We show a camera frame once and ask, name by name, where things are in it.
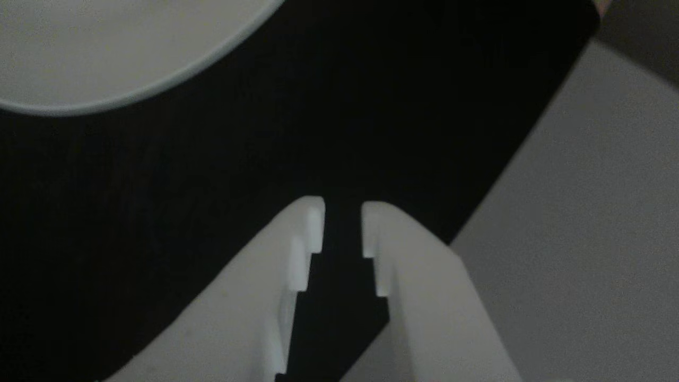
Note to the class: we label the white plate with dark base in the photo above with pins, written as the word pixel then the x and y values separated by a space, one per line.
pixel 106 48

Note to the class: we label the black desk mat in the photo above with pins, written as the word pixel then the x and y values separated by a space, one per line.
pixel 371 132

